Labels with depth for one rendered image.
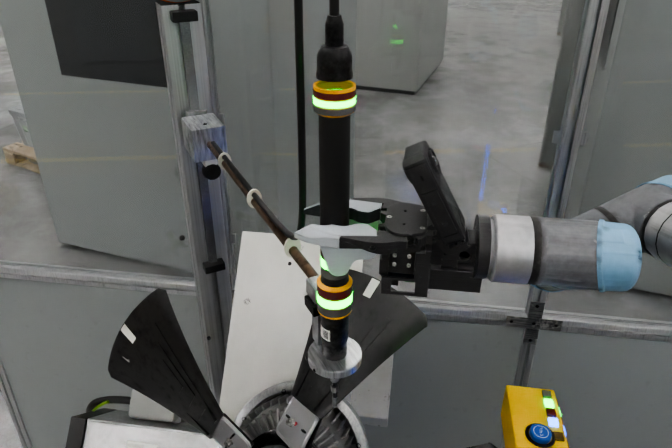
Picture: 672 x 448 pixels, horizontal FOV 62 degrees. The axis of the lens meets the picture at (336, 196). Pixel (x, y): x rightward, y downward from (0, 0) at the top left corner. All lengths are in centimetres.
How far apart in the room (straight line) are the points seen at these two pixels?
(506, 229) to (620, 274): 12
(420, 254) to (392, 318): 30
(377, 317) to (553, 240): 37
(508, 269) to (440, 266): 7
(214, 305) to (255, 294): 35
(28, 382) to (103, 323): 45
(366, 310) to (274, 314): 30
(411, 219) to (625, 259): 22
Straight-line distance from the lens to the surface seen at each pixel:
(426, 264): 62
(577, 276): 64
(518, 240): 62
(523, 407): 128
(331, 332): 71
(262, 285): 118
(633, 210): 77
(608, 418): 192
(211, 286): 149
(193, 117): 124
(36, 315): 206
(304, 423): 94
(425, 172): 58
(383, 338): 89
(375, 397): 153
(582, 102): 135
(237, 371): 120
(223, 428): 97
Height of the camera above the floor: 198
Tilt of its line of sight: 27 degrees down
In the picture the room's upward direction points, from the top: straight up
